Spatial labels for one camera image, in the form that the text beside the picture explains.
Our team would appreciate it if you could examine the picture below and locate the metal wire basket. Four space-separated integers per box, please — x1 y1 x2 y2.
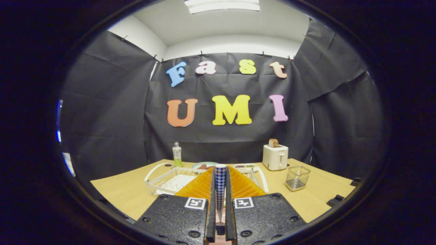
285 166 311 192

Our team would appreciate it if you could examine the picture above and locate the white wire dish rack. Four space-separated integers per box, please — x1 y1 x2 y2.
144 163 269 197

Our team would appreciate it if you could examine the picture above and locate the black backdrop cloth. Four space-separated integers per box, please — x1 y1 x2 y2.
60 19 385 181

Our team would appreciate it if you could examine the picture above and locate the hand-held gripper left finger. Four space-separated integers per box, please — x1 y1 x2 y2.
135 166 217 245

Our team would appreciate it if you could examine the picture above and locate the clear bottle with green label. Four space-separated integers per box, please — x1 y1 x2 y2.
172 142 183 167

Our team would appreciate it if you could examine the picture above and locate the blue checked handle spoon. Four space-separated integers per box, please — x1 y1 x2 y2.
214 164 228 239

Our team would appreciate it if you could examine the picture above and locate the ceiling light panel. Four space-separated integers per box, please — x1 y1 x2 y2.
184 0 260 14

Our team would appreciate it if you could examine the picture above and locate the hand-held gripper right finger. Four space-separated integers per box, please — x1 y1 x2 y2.
225 166 307 245

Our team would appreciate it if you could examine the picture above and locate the pale green plate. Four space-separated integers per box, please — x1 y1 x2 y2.
191 162 218 170

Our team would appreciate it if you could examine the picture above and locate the white toaster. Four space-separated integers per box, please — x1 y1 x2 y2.
262 144 289 171

